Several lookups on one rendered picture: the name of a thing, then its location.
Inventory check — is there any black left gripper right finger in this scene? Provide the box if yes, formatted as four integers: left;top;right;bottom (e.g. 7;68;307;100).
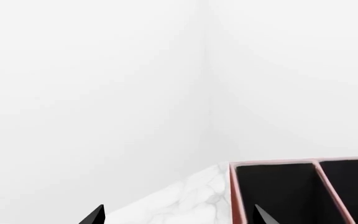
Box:
254;203;281;224

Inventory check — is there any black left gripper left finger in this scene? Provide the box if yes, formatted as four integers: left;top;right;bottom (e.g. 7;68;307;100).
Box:
78;203;106;224

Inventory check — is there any pink caddy with black lining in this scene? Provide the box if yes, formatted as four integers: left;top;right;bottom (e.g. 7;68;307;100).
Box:
229;155;358;224

